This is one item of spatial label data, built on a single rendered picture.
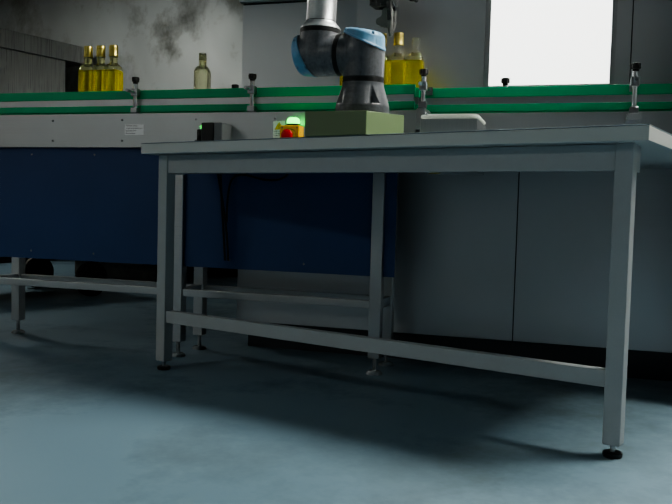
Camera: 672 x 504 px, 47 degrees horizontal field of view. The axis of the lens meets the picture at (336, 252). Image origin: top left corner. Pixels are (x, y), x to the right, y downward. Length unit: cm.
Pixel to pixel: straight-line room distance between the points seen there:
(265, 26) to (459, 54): 77
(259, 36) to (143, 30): 469
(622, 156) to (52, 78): 653
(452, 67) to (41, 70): 545
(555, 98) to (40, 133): 188
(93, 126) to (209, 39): 416
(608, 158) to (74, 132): 198
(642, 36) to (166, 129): 166
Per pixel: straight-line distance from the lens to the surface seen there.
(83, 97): 311
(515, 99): 265
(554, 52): 283
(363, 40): 218
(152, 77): 758
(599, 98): 264
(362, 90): 216
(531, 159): 193
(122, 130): 298
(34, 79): 773
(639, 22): 288
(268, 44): 310
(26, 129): 323
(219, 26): 707
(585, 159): 189
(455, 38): 287
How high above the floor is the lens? 55
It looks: 3 degrees down
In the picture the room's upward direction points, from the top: 2 degrees clockwise
